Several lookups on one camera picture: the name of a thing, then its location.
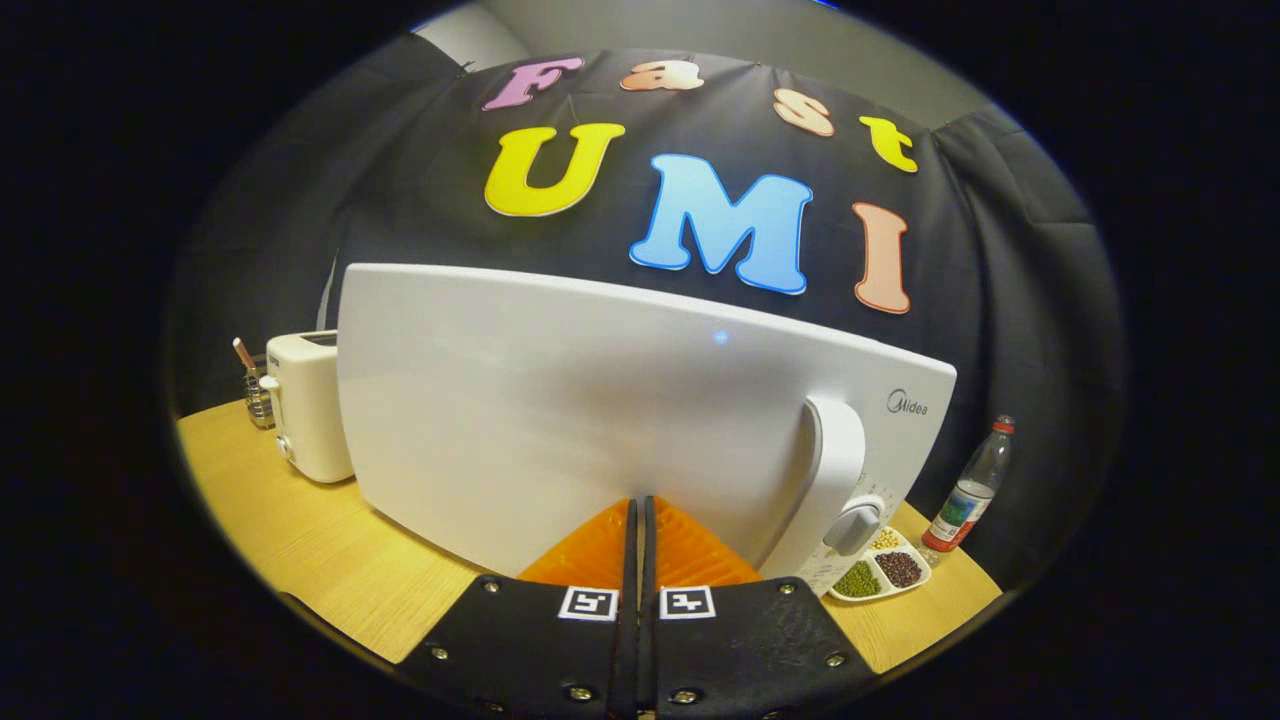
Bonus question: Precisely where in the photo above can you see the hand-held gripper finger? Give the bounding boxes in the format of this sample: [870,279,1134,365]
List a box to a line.
[398,497,641,720]
[643,495,881,720]

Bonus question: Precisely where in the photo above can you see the white toaster oven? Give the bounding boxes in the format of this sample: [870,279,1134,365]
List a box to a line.
[336,263,958,598]

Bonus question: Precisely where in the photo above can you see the white bread toaster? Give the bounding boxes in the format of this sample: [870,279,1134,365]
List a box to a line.
[259,330,356,485]

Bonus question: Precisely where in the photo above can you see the white divided dish of beans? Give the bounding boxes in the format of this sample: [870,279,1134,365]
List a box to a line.
[828,527,933,603]

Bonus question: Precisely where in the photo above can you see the clear plastic water bottle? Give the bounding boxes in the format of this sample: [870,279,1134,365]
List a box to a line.
[920,415,1017,554]

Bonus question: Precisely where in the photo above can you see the black backdrop cloth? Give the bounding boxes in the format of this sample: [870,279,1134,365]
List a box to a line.
[165,35,1126,591]

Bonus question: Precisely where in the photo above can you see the wire mesh utensil holder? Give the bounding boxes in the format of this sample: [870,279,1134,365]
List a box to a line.
[243,355,277,431]

